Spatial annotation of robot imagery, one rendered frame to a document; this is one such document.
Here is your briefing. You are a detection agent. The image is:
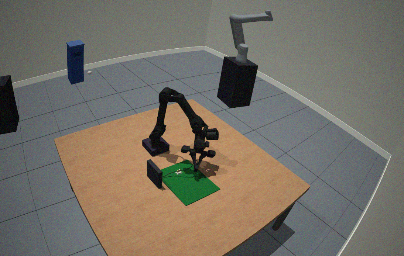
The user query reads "green circuit board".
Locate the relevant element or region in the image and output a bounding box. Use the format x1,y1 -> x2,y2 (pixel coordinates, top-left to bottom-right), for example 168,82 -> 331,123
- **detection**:
161,160 -> 220,206

